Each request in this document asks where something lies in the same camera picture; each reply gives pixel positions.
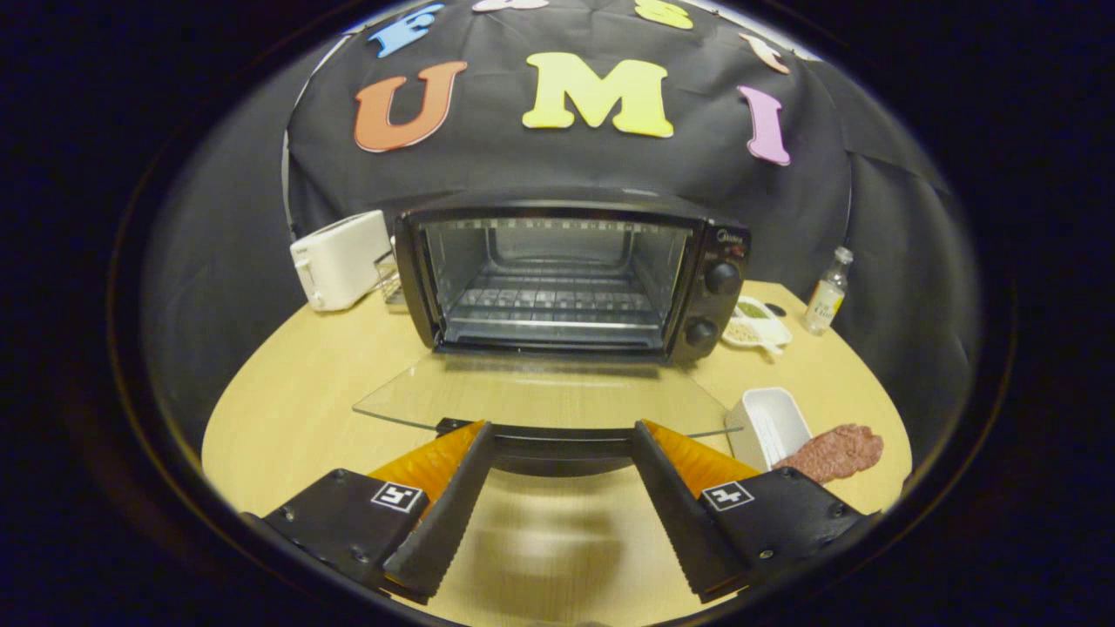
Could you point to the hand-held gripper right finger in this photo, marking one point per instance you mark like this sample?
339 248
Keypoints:
684 514

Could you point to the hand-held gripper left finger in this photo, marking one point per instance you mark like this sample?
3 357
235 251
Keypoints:
444 514

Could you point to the reddish-brown meat slice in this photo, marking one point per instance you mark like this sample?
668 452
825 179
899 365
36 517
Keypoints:
832 451

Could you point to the black toaster oven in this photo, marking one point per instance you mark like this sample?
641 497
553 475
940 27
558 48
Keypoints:
557 209

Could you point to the white bread toaster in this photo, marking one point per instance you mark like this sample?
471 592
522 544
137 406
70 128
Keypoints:
340 259

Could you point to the white rectangular tray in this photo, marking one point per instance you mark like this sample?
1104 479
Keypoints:
766 422

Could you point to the white divided dish with grains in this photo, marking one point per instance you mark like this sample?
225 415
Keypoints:
760 329

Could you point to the clear glass bottle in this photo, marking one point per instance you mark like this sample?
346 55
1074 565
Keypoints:
826 300

